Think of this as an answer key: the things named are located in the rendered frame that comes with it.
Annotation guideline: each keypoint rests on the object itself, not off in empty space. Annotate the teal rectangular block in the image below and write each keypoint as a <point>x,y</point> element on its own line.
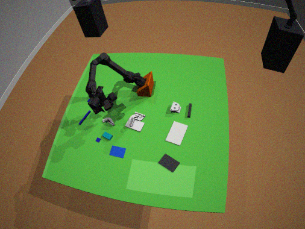
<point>107,135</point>

